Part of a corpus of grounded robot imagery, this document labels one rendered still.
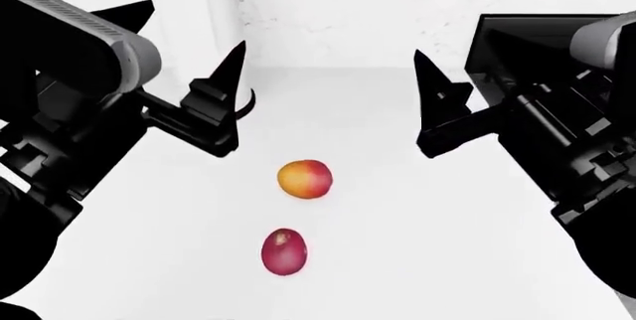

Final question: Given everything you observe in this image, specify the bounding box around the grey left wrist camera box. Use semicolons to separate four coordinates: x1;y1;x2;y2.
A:
0;0;164;120

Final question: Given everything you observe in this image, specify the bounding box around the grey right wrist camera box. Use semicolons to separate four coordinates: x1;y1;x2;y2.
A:
568;9;636;73

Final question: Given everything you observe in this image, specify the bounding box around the dark red fruit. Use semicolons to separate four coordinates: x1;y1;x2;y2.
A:
260;228;310;277

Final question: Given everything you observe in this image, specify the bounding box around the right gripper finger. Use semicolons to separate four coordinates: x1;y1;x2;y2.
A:
413;49;474;132

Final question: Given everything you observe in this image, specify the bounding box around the yellow red mango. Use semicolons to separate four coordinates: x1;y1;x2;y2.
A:
276;159;334;201

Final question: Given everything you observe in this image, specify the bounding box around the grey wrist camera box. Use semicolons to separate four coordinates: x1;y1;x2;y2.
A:
0;0;164;120
568;9;636;73

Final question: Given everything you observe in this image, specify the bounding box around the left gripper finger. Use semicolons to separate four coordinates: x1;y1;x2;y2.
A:
180;40;247;150
87;0;155;35

